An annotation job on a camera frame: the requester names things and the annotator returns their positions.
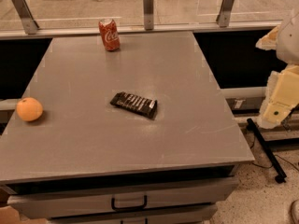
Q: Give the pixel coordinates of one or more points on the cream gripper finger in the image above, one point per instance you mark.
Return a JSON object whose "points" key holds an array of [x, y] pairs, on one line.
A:
{"points": [[281, 97], [268, 41]]}

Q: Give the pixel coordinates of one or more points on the black rxbar chocolate bar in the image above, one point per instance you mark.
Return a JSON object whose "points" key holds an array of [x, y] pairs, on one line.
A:
{"points": [[142, 106]]}

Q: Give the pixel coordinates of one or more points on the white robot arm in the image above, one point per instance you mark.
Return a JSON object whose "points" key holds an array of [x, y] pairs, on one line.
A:
{"points": [[288, 39]]}

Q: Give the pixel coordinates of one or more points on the red coke can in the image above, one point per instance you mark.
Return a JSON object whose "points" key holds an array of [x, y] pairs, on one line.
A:
{"points": [[109, 33]]}

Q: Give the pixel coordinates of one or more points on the black floor stand leg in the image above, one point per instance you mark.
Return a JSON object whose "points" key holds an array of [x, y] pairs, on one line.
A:
{"points": [[281, 176]]}

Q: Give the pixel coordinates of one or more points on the grey lower drawer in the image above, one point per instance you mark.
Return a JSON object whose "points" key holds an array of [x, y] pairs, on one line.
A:
{"points": [[187, 214]]}

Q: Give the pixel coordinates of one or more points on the grey drawer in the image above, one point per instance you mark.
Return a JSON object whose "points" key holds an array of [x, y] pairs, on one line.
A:
{"points": [[97, 201], [187, 214]]}

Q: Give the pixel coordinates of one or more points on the orange fruit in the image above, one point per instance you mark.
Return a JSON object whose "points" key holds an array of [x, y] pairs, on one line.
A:
{"points": [[29, 109]]}

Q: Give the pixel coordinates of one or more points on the grey upper drawer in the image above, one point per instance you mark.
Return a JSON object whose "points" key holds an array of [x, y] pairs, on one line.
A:
{"points": [[97, 201]]}

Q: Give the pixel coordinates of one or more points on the right metal railing bracket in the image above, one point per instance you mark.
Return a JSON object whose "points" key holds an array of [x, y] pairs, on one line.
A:
{"points": [[224, 15]]}

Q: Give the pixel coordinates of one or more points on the metal railing bracket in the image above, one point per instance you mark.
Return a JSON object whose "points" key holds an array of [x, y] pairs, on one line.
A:
{"points": [[28, 22], [148, 11], [224, 15]]}

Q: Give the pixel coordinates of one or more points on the middle metal railing bracket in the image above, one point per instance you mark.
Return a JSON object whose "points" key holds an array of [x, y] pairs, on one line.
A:
{"points": [[148, 11]]}

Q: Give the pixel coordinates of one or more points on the black drawer handle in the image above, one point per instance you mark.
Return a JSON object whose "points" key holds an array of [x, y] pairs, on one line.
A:
{"points": [[129, 205]]}

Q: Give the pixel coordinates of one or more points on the left metal railing bracket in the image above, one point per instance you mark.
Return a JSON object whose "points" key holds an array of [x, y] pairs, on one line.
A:
{"points": [[28, 22]]}

